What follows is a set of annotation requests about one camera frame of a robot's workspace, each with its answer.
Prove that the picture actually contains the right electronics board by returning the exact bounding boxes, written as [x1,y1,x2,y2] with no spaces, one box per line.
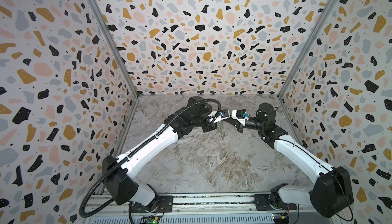
[273,213,290,224]

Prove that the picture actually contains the corner aluminium profile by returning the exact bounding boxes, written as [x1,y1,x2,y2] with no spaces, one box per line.
[76,0,139,97]
[278,0,339,101]

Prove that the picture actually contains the translucent keyring tag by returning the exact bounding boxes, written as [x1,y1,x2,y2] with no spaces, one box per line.
[217,121,225,140]

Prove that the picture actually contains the aluminium mounting rail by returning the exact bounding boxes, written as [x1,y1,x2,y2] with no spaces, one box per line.
[84,192,343,224]

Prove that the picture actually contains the electronics board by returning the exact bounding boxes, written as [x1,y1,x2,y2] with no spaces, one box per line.
[273,213,290,224]
[144,216,160,224]

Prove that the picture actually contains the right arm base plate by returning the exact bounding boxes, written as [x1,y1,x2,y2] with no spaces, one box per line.
[254,193,297,211]

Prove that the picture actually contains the right corner aluminium profile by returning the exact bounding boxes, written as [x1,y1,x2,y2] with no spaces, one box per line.
[278,0,339,101]

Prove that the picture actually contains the left electronics board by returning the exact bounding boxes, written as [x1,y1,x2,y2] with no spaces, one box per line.
[144,216,160,224]

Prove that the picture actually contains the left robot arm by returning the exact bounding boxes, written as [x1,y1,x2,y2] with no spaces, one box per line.
[102,96,232,206]

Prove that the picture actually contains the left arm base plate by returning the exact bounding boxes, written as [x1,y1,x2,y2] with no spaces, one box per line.
[130,195,174,214]

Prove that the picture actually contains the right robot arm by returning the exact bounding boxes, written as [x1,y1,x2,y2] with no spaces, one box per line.
[219,103,354,218]

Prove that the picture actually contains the left corner aluminium profile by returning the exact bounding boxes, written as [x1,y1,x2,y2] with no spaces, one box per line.
[76,0,139,97]

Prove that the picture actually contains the black corrugated cable conduit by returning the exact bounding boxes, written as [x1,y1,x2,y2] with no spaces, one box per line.
[79,98,222,218]

